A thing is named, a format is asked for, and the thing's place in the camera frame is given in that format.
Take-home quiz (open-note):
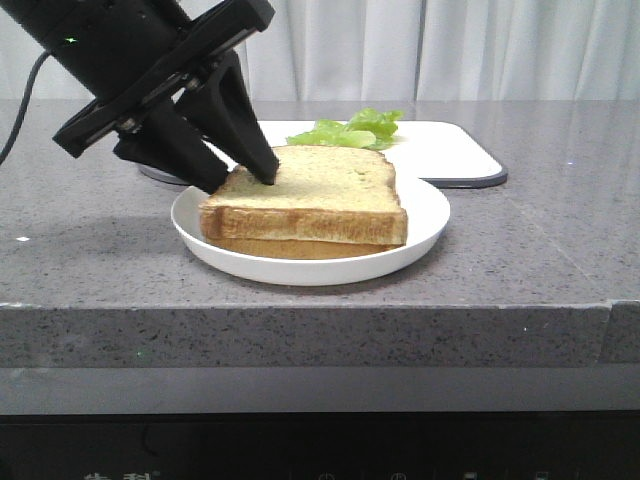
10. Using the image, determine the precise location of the white round plate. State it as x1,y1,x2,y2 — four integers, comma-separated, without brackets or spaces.
171,174,451,286

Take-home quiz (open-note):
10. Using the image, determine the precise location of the white curtain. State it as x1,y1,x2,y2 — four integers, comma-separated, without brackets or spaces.
0,0,640,103

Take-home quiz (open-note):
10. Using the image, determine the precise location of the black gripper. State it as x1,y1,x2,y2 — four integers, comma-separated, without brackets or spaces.
52,1,279,194

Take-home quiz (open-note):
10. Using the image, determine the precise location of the bread slice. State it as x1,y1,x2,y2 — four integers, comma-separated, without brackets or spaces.
199,145,408,246
206,238,399,260

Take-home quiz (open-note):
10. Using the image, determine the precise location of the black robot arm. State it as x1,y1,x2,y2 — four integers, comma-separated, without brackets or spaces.
1,1,279,193

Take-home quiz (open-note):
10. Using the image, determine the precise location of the green lettuce leaf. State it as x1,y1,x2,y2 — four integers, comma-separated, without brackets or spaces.
286,107,404,151

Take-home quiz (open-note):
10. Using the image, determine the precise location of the black appliance panel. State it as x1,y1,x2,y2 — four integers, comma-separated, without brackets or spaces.
1,411,639,479

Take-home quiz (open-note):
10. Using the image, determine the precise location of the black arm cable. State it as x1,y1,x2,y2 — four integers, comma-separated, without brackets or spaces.
0,49,52,166

